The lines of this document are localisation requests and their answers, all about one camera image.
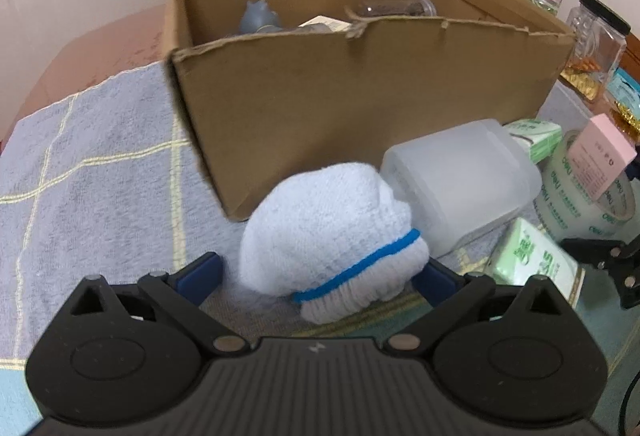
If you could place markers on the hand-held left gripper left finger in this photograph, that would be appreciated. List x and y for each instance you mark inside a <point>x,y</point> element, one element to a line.
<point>200,278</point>

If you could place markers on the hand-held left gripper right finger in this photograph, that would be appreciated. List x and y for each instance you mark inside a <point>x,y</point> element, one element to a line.
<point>434,285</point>

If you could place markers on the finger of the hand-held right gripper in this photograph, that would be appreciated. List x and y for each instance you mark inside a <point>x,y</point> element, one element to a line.
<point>627,266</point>

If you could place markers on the white sock with blue stripe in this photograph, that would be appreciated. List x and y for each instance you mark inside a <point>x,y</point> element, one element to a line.
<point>325,226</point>

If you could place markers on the brown cardboard box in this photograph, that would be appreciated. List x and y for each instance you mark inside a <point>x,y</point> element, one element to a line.
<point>350,106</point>

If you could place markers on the grey toy figure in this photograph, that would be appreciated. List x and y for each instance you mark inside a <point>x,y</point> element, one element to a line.
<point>257,19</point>

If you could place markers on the clear plastic bottle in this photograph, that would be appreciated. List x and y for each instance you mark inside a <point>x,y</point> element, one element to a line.
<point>395,7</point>

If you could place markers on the white printed box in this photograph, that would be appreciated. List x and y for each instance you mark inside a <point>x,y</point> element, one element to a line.
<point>322,22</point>

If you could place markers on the green tissue pack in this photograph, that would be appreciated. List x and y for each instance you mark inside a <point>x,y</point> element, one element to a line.
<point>535,261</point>
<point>537,136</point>

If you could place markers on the clear tape roll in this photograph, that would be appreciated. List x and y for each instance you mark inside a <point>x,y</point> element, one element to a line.
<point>555,206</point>

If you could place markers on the translucent plastic container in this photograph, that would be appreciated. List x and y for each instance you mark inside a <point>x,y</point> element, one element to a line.
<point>460,181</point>

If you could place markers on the pink carton box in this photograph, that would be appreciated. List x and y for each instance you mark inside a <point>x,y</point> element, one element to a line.
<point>600,156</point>

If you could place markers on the blue checked blanket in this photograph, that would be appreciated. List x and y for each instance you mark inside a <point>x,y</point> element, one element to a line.
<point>100,166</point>

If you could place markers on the blue snack packet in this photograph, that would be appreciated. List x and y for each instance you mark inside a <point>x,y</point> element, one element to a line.
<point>625,91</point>

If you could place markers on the gold foil blister packs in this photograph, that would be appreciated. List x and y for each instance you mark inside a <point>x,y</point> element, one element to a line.
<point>582,81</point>

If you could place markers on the glass jar with black lid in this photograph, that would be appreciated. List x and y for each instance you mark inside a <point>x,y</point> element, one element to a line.
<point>595,36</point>

